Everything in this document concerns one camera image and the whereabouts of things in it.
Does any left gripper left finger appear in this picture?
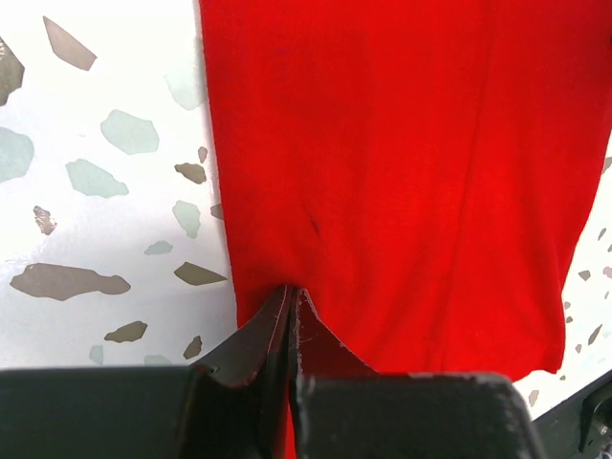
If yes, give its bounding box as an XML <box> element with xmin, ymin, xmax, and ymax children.
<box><xmin>1</xmin><ymin>286</ymin><xmax>293</xmax><ymax>458</ymax></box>

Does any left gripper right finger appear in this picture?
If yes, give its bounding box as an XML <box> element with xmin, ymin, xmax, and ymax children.
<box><xmin>290</xmin><ymin>289</ymin><xmax>545</xmax><ymax>458</ymax></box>

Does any red t shirt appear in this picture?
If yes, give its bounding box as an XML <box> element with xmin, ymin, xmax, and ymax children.
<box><xmin>198</xmin><ymin>0</ymin><xmax>612</xmax><ymax>459</ymax></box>

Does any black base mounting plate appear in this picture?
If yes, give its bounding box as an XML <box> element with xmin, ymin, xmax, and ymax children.
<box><xmin>533</xmin><ymin>372</ymin><xmax>611</xmax><ymax>459</ymax></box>

